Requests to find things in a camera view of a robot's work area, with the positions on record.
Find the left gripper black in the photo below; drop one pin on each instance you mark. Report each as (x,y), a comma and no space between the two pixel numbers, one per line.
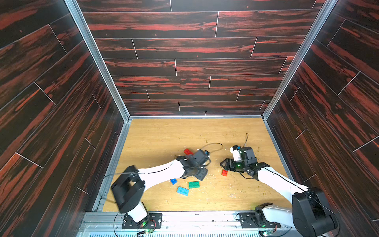
(202,174)

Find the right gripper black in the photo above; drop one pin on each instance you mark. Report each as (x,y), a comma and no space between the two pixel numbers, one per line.
(232,165)

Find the red long lego brick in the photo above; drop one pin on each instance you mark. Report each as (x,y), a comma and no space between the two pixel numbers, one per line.
(188,152)

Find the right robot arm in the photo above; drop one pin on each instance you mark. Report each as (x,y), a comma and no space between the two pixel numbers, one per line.
(310,213)

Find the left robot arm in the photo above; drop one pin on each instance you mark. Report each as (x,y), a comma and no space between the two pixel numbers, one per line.
(130,186)

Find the green long lego brick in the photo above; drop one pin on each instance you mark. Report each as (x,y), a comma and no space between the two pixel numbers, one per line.
(194,184)

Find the light blue lego front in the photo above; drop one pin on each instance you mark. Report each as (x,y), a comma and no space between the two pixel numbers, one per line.
(183,191)

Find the small blue lego left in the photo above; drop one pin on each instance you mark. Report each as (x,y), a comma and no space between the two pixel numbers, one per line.
(173,181)

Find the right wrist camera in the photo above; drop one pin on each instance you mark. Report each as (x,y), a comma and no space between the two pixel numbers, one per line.
(237,152)

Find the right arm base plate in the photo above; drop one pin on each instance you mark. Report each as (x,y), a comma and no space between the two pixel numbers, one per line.
(255,219)

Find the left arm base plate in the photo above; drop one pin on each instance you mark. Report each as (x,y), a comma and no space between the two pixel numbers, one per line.
(148,220)

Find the aluminium front rail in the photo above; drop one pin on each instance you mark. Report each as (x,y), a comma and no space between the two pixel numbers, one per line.
(181,224)

